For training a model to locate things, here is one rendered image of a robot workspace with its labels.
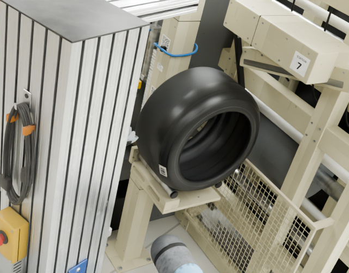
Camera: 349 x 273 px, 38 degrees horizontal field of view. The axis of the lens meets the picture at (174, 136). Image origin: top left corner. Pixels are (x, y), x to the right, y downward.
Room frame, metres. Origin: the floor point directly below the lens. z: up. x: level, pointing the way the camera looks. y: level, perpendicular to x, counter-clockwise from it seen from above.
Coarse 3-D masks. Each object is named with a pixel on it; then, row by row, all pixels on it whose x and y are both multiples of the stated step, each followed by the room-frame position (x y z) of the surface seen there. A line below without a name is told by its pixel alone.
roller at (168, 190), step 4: (140, 156) 2.19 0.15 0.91; (144, 160) 2.16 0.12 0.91; (144, 164) 2.15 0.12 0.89; (148, 168) 2.11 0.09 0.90; (152, 172) 2.08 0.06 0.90; (156, 176) 2.05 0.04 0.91; (160, 180) 2.02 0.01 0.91; (160, 184) 2.01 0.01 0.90; (164, 184) 2.00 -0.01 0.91; (164, 188) 1.98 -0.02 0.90; (168, 188) 1.97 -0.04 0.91; (172, 188) 1.97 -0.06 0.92; (168, 192) 1.95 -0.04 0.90; (172, 192) 1.94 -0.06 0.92; (176, 192) 1.95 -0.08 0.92; (172, 196) 1.94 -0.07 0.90; (176, 196) 1.96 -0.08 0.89
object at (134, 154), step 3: (189, 138) 2.42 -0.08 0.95; (132, 147) 2.19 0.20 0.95; (135, 147) 2.20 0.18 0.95; (132, 150) 2.19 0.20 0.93; (135, 150) 2.19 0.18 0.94; (138, 150) 2.20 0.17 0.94; (132, 153) 2.18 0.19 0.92; (135, 153) 2.19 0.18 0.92; (138, 153) 2.20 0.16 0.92; (132, 156) 2.18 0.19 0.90; (135, 156) 2.19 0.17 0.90; (138, 156) 2.20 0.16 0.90; (129, 159) 2.20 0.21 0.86; (132, 159) 2.18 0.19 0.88; (135, 159) 2.19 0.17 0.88; (138, 159) 2.20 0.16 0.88; (132, 162) 2.18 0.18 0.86
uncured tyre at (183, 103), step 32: (160, 96) 2.02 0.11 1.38; (192, 96) 1.97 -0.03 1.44; (224, 96) 2.01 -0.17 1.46; (160, 128) 1.90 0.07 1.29; (192, 128) 1.89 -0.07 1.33; (224, 128) 2.36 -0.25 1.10; (256, 128) 2.15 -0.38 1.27; (160, 160) 1.86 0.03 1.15; (192, 160) 2.25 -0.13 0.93; (224, 160) 2.22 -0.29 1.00
